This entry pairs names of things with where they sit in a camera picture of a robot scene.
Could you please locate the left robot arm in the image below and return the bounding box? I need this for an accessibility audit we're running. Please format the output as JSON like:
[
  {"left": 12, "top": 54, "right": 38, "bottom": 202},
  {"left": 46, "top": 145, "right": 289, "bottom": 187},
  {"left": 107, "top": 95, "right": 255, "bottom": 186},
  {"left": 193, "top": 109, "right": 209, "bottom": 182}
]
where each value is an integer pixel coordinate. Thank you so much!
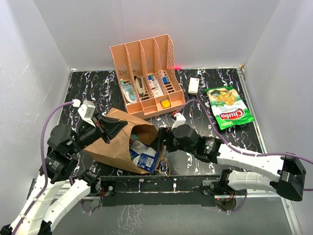
[{"left": 0, "top": 114, "right": 128, "bottom": 235}]

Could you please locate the yellow sticky tape dispenser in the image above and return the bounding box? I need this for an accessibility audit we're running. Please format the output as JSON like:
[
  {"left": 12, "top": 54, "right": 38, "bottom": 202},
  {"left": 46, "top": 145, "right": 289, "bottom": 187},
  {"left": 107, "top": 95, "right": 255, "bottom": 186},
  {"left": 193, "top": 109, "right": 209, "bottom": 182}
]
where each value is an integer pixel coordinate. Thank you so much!
[{"left": 161, "top": 99, "right": 171, "bottom": 109}]

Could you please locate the silver stapler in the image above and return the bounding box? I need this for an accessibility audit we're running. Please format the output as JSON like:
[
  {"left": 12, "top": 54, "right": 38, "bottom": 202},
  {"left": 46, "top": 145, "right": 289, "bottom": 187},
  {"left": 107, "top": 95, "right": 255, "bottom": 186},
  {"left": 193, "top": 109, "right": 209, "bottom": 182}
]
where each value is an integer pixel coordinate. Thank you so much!
[{"left": 134, "top": 76, "right": 146, "bottom": 97}]

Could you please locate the white small box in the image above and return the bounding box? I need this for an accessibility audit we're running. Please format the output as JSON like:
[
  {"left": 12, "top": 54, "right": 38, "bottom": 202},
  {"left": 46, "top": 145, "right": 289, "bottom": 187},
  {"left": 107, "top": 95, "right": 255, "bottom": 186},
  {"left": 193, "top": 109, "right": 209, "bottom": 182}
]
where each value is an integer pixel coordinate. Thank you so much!
[{"left": 188, "top": 77, "right": 200, "bottom": 95}]

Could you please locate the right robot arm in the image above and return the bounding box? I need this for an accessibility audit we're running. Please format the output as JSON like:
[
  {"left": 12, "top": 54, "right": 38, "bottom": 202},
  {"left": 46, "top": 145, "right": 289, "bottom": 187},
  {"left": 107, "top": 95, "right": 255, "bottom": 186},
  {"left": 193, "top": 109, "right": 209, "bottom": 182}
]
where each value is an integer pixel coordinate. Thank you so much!
[{"left": 151, "top": 124, "right": 306, "bottom": 202}]

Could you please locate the blue correction tape pack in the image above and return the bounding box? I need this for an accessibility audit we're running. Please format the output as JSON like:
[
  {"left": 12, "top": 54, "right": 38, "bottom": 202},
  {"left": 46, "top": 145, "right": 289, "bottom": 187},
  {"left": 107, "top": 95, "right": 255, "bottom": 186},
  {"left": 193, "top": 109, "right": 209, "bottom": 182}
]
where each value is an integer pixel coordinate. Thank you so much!
[{"left": 120, "top": 79, "right": 137, "bottom": 103}]

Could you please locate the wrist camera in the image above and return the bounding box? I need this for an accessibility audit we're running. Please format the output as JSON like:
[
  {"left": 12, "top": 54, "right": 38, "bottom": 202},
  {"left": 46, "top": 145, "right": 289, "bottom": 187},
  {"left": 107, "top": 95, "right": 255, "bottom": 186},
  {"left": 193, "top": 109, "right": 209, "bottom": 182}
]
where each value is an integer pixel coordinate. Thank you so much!
[
  {"left": 72, "top": 99, "right": 95, "bottom": 127},
  {"left": 172, "top": 111, "right": 186, "bottom": 129}
]

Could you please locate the pink desk organizer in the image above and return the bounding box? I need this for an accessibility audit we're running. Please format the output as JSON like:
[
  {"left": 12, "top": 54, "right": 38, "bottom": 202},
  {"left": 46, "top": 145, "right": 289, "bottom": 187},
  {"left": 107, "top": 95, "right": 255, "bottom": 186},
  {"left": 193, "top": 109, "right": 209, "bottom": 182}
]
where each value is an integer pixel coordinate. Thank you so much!
[{"left": 110, "top": 34, "right": 185, "bottom": 119}]

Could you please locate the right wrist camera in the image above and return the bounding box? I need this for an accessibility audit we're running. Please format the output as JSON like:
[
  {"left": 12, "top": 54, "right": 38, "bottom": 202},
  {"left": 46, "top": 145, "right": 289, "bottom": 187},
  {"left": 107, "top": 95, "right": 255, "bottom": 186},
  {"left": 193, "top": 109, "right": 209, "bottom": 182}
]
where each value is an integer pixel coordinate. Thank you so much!
[{"left": 172, "top": 111, "right": 186, "bottom": 129}]

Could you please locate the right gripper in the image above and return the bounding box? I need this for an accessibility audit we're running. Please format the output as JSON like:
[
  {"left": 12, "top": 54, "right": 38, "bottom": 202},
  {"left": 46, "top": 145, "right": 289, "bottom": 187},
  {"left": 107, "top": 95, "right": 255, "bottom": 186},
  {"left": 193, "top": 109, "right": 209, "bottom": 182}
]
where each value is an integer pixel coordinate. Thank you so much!
[{"left": 150, "top": 127, "right": 195, "bottom": 155}]

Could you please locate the blue snack pouch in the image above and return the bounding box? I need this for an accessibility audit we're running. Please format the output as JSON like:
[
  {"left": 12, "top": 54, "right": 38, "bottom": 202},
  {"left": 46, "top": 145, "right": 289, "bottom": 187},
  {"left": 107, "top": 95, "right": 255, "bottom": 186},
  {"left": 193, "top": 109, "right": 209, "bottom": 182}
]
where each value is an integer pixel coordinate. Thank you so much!
[{"left": 132, "top": 153, "right": 159, "bottom": 174}]

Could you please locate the white ruler set pack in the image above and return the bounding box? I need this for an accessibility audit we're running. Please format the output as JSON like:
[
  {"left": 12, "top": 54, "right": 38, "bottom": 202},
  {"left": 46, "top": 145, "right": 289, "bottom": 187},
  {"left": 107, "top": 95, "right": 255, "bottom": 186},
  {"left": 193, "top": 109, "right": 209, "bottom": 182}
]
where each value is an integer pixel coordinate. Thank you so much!
[{"left": 148, "top": 74, "right": 164, "bottom": 97}]

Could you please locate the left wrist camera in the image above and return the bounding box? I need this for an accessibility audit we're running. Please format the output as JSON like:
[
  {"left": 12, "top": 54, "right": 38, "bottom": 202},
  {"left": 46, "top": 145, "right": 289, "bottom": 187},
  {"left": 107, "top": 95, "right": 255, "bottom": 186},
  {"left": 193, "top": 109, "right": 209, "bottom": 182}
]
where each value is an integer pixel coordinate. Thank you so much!
[{"left": 72, "top": 99, "right": 95, "bottom": 127}]

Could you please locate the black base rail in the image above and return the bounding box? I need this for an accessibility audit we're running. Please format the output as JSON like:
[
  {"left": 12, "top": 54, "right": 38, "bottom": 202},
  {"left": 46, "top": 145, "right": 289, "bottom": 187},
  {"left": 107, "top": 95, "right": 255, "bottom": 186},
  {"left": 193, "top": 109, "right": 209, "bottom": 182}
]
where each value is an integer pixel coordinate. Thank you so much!
[{"left": 48, "top": 175, "right": 289, "bottom": 209}]

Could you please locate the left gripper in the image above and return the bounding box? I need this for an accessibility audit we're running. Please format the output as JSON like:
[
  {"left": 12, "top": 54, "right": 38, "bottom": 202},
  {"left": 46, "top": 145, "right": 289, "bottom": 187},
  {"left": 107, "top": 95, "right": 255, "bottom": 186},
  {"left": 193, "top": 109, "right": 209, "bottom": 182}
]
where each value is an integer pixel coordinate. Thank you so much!
[{"left": 68, "top": 110, "right": 128, "bottom": 155}]

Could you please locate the green Chuba chips bag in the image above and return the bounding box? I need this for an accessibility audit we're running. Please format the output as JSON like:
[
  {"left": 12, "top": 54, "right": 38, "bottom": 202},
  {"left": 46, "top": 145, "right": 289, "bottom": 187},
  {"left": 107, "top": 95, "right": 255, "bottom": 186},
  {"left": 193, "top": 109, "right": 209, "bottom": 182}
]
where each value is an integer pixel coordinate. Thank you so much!
[{"left": 205, "top": 86, "right": 255, "bottom": 130}]

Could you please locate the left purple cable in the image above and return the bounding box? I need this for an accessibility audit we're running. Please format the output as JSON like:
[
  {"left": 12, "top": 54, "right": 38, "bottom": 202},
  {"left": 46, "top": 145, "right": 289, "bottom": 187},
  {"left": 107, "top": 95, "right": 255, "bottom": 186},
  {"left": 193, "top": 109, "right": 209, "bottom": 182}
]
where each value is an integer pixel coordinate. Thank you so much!
[{"left": 11, "top": 100, "right": 79, "bottom": 235}]

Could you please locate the brown paper bag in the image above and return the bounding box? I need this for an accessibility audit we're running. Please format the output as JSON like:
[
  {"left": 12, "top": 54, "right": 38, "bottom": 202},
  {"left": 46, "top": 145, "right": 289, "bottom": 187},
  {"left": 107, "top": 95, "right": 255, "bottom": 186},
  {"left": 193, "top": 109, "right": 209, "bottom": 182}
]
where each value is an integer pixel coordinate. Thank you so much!
[{"left": 83, "top": 108, "right": 158, "bottom": 174}]

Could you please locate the blue eraser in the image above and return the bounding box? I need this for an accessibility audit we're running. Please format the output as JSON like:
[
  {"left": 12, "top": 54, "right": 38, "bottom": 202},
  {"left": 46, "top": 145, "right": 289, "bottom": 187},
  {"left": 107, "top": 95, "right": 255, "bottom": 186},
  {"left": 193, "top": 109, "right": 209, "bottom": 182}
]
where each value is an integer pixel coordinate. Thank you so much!
[{"left": 162, "top": 76, "right": 169, "bottom": 85}]

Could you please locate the red green candy pack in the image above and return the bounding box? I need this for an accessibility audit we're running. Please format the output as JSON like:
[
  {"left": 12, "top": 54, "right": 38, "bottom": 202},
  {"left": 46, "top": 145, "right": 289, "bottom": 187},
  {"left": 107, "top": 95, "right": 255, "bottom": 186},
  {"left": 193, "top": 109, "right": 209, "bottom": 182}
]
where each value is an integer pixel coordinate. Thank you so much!
[{"left": 130, "top": 133, "right": 138, "bottom": 141}]

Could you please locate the purple cable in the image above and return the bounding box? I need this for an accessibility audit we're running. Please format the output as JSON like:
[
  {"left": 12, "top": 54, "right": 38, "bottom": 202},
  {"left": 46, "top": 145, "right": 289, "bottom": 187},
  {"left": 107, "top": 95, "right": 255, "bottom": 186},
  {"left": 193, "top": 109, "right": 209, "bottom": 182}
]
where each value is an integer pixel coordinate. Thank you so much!
[
  {"left": 11, "top": 100, "right": 79, "bottom": 235},
  {"left": 178, "top": 99, "right": 313, "bottom": 191}
]

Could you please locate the blue biscuit pack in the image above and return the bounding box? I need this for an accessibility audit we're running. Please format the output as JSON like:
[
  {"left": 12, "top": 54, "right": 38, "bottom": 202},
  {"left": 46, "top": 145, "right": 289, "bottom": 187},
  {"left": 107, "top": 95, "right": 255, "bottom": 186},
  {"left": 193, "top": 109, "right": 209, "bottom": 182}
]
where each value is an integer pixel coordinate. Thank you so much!
[{"left": 129, "top": 140, "right": 156, "bottom": 160}]

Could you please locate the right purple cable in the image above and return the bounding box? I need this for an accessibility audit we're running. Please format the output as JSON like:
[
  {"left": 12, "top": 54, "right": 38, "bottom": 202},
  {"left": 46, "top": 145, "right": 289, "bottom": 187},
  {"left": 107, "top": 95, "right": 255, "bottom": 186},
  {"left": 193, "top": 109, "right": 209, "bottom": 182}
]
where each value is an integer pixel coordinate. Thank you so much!
[{"left": 178, "top": 99, "right": 313, "bottom": 191}]

